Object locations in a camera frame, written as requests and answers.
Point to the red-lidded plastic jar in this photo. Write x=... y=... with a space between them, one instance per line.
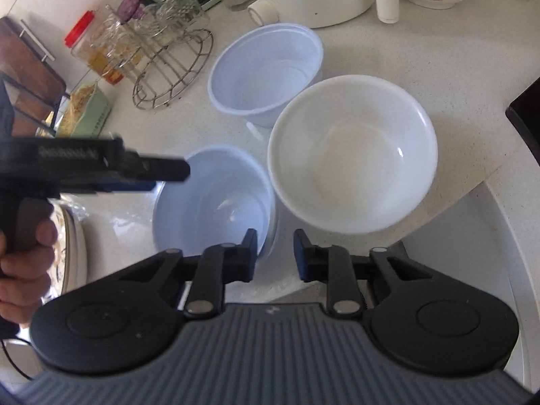
x=90 y=42

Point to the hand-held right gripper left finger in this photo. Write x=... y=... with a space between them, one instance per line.
x=252 y=257

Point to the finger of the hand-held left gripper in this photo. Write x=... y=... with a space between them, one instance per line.
x=160 y=168
x=130 y=185

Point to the green basket of dry noodles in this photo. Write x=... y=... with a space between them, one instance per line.
x=84 y=112

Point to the black stove top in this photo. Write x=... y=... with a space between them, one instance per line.
x=527 y=122

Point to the tall translucent plastic container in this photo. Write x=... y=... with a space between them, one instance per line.
x=270 y=76

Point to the shallow translucent plastic bowl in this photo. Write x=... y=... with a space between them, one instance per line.
x=211 y=202

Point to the stemmed glass goblet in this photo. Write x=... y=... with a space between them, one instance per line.
x=181 y=10
x=122 y=38

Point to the brown wooden cutting board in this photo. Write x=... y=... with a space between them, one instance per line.
x=25 y=71

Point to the plain white ceramic bowl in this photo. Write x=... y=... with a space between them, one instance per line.
x=354 y=156

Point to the deep plate with dark leaves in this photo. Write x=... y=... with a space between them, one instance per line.
x=65 y=244

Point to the person's left hand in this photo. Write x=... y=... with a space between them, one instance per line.
x=25 y=282

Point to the purple glass cup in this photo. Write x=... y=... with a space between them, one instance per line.
x=130 y=6

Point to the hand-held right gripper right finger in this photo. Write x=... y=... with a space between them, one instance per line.
x=300 y=257

